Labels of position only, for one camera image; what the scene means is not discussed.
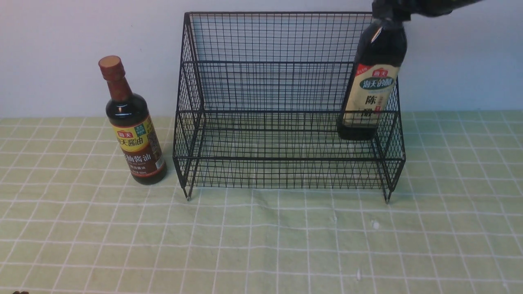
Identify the soy sauce bottle red cap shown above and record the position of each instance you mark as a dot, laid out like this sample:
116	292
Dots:
130	118

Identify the green checkered tablecloth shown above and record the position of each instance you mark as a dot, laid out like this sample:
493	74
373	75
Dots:
73	221

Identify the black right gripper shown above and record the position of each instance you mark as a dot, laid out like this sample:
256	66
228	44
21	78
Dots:
401	10

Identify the dark vinegar bottle tan cap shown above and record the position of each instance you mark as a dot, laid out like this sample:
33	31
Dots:
380	53

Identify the black wire mesh rack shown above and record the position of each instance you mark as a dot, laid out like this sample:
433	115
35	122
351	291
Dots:
259	95

